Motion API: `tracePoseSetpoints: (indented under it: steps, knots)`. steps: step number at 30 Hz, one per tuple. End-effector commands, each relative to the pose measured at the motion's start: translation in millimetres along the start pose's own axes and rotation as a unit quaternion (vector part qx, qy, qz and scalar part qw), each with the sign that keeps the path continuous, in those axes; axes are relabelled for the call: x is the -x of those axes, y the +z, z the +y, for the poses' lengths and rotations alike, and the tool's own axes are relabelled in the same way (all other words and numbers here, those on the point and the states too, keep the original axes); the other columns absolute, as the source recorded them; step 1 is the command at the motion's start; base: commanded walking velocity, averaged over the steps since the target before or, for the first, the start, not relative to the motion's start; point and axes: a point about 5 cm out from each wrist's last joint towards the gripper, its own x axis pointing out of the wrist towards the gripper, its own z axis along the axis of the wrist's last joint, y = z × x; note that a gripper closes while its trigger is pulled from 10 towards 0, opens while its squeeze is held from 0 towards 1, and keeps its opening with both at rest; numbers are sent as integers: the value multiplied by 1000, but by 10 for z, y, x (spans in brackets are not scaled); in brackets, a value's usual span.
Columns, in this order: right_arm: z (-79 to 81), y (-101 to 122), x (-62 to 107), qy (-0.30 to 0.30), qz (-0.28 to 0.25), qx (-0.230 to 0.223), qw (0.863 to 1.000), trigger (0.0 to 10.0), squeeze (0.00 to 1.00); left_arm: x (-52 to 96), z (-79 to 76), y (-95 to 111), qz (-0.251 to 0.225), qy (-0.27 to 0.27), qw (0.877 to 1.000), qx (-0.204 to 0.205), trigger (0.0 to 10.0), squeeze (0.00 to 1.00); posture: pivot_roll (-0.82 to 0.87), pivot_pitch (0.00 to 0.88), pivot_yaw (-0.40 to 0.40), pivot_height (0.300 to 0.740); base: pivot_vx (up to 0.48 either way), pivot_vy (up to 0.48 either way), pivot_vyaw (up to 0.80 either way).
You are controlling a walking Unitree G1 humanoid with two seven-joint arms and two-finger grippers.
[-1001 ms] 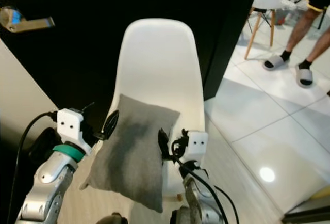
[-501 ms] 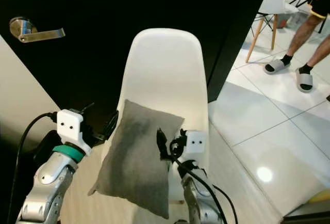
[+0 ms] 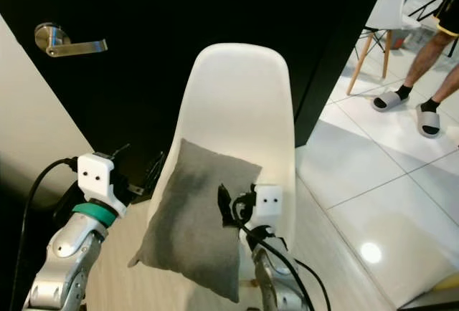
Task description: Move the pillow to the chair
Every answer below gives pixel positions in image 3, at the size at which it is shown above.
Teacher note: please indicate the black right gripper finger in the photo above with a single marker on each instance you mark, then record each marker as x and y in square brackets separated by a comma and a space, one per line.
[224, 203]

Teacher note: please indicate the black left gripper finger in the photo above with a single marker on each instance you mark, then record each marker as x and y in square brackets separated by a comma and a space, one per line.
[155, 171]

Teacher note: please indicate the grey square pillow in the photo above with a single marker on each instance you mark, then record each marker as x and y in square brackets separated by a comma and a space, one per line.
[186, 232]

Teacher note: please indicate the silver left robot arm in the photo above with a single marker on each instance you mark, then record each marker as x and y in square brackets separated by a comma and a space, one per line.
[75, 246]

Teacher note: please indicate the white plastic shell chair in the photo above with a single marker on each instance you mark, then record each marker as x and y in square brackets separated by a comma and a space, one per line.
[240, 96]

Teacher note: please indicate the white chair with wooden legs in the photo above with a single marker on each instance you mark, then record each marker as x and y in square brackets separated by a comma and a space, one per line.
[394, 3]

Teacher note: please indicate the black door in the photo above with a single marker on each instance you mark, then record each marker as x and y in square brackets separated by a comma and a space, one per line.
[186, 3]

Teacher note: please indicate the grey slide slipper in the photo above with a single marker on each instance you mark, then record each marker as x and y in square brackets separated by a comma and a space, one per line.
[429, 121]
[389, 101]

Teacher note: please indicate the person in black shorts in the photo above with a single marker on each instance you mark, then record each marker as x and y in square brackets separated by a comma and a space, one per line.
[427, 56]

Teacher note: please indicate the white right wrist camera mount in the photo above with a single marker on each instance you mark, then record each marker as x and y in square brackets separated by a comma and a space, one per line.
[269, 200]

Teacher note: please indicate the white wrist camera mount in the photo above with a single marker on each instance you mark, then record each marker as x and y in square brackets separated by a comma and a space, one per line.
[97, 175]
[269, 200]

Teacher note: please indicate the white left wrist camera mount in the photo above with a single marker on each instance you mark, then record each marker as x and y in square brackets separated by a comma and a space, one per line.
[97, 175]

